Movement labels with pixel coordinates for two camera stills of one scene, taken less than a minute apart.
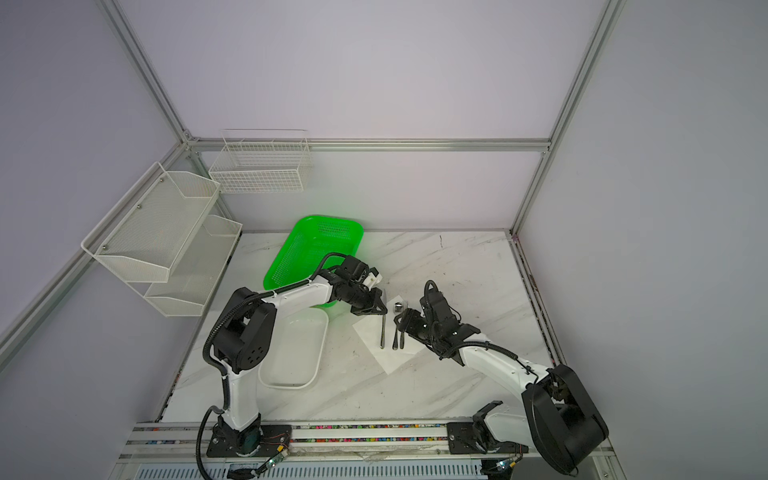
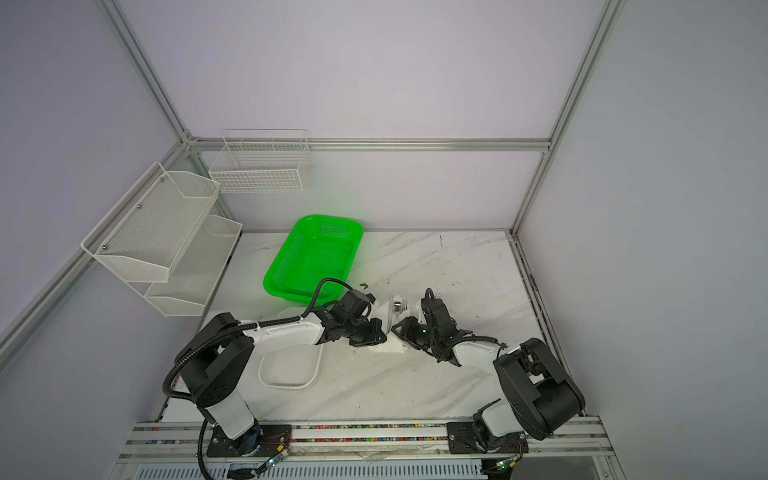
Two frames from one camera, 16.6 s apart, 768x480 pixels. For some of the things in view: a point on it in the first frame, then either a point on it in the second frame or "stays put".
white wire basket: [253, 161] stays put
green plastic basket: [301, 254] stays put
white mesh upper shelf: [143, 237] stays put
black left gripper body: [362, 301] to [363, 333]
